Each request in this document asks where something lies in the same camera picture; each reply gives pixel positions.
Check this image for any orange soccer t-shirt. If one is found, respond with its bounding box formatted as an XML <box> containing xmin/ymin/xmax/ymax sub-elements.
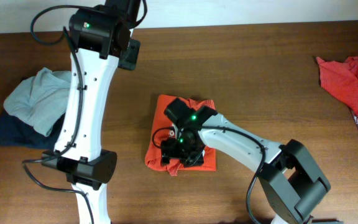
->
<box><xmin>145</xmin><ymin>95</ymin><xmax>216</xmax><ymax>176</ymax></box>

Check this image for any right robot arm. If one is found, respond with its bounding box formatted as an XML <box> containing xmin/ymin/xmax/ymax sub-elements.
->
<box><xmin>159</xmin><ymin>98</ymin><xmax>331</xmax><ymax>223</ymax></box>

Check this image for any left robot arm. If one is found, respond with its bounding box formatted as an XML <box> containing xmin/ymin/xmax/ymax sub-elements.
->
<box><xmin>41</xmin><ymin>0</ymin><xmax>147</xmax><ymax>223</ymax></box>

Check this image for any light grey folded shirt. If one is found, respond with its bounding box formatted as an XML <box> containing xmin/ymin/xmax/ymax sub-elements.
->
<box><xmin>3</xmin><ymin>68</ymin><xmax>71</xmax><ymax>137</ymax></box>

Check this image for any dark navy folded garment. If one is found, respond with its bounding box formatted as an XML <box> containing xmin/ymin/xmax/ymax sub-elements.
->
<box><xmin>0</xmin><ymin>110</ymin><xmax>65</xmax><ymax>150</ymax></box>

